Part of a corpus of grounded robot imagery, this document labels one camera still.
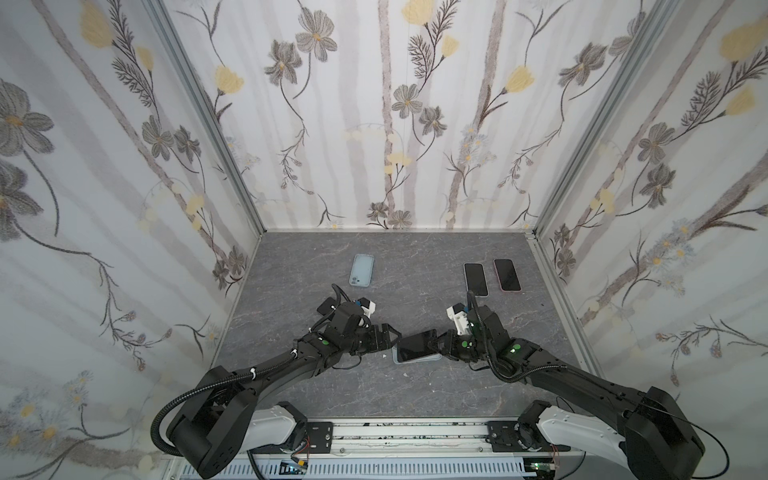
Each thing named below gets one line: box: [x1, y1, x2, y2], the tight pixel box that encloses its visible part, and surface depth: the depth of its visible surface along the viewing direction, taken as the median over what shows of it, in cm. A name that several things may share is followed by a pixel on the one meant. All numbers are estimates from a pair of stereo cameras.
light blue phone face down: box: [463, 262, 489, 297], surface depth 108 cm
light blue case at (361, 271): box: [349, 253, 375, 288], surface depth 110 cm
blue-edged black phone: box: [463, 262, 489, 297], surface depth 108 cm
